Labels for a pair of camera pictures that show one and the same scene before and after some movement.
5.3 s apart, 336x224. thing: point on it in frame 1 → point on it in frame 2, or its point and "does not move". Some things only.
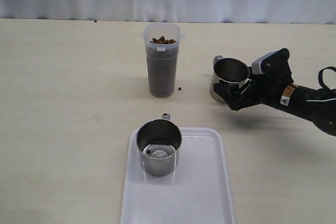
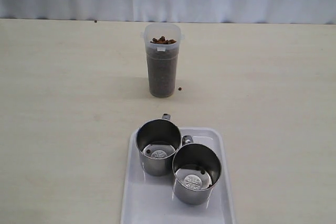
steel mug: (159, 141) does not move
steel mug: (230, 71) → (196, 170)
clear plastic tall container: (162, 41) does not move
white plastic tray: (199, 192) does not move
